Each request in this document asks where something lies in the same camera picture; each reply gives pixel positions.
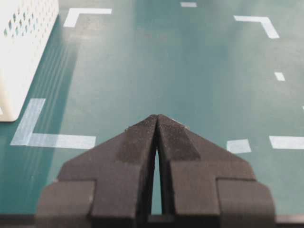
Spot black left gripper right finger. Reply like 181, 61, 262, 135
157, 114, 276, 228

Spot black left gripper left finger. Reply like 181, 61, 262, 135
35, 114, 157, 228

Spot white plastic perforated basket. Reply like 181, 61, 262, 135
0, 0, 59, 122

